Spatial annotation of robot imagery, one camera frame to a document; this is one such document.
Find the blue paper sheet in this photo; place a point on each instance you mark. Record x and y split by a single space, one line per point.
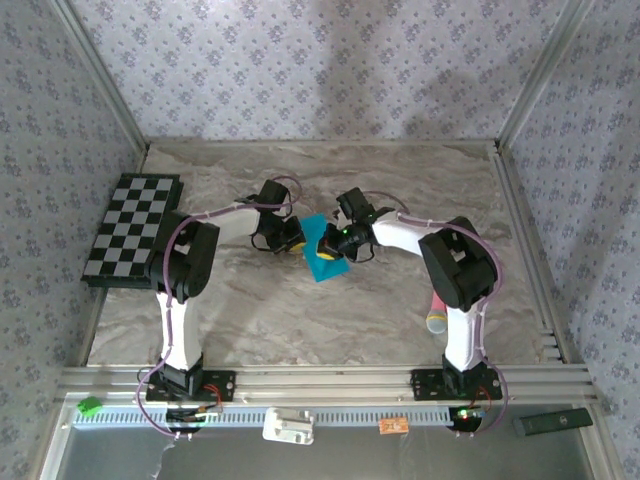
330 272

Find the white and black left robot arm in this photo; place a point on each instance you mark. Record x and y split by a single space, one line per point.
180 330

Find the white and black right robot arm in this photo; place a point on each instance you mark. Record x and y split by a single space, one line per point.
462 340

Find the pink toy microphone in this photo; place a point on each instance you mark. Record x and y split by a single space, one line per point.
436 322

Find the black and grey checkerboard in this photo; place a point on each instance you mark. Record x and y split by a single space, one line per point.
125 220

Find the white plastic holder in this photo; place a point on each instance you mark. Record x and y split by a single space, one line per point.
287 426

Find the orange label tag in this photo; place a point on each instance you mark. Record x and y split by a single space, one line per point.
393 426

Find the grey metal tray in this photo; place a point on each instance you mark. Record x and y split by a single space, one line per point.
350 460

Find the green plastic block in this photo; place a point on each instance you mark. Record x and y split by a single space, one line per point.
90 406

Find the black rectangular bar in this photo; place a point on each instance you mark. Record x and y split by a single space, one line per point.
552 422

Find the aluminium mounting rail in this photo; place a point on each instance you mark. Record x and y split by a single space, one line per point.
325 382

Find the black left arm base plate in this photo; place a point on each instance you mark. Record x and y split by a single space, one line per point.
222 385

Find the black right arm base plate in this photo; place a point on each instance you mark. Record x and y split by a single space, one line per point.
425 385

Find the aluminium frame post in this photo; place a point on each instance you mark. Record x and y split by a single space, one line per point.
102 75
542 75

